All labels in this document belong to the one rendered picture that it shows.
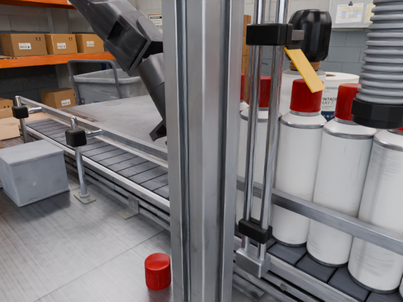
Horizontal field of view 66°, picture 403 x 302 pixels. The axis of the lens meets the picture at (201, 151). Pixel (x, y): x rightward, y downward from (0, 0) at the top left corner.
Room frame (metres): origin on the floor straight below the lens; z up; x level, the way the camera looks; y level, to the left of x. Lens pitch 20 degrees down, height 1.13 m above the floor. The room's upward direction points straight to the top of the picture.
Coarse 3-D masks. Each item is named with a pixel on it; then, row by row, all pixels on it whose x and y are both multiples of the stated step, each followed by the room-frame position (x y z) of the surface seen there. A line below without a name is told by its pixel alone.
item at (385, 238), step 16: (48, 112) 0.76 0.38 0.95; (64, 112) 0.72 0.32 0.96; (96, 128) 0.59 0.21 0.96; (128, 144) 0.52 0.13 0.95; (144, 144) 0.49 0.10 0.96; (240, 176) 0.36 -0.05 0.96; (256, 192) 0.33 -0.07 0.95; (272, 192) 0.32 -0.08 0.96; (288, 208) 0.30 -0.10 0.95; (304, 208) 0.29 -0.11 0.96; (320, 208) 0.28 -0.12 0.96; (336, 224) 0.26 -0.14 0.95; (352, 224) 0.25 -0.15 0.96; (368, 224) 0.25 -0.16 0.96; (368, 240) 0.24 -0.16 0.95; (384, 240) 0.23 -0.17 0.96; (400, 240) 0.23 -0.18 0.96
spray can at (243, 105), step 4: (244, 76) 0.41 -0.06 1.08; (244, 80) 0.41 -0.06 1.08; (240, 84) 0.40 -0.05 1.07; (244, 84) 0.41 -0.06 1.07; (240, 88) 0.40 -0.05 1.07; (244, 88) 0.41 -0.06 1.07; (240, 92) 0.40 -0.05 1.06; (244, 92) 0.41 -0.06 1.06; (240, 96) 0.40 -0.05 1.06; (244, 96) 0.41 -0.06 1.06; (240, 100) 0.40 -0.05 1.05; (240, 104) 0.40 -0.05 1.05; (244, 104) 0.40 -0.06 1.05; (240, 108) 0.40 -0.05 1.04; (244, 108) 0.40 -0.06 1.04; (240, 112) 0.39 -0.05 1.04; (236, 192) 0.39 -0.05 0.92
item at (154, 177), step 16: (32, 128) 0.87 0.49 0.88; (48, 128) 0.86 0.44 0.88; (64, 128) 0.86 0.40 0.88; (64, 144) 0.72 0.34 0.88; (96, 144) 0.72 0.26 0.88; (112, 144) 0.72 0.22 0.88; (96, 160) 0.62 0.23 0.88; (112, 160) 0.62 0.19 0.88; (128, 160) 0.62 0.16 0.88; (144, 160) 0.62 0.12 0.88; (128, 176) 0.54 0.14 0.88; (144, 176) 0.54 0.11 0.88; (160, 176) 0.54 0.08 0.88; (160, 192) 0.47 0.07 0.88; (272, 240) 0.34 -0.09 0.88; (288, 256) 0.31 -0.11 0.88; (304, 256) 0.31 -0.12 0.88; (304, 272) 0.28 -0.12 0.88; (320, 272) 0.28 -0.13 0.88; (336, 272) 0.28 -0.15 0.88; (336, 288) 0.26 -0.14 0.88; (352, 288) 0.26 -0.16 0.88
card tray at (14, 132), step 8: (0, 112) 1.16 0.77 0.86; (8, 112) 1.18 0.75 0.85; (40, 112) 1.26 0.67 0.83; (0, 120) 1.13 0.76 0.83; (8, 120) 1.13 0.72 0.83; (16, 120) 1.13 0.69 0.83; (32, 120) 1.13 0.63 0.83; (0, 128) 1.02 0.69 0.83; (8, 128) 1.02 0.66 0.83; (16, 128) 1.02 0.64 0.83; (0, 136) 0.93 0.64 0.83; (8, 136) 0.93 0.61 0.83; (16, 136) 0.93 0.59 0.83
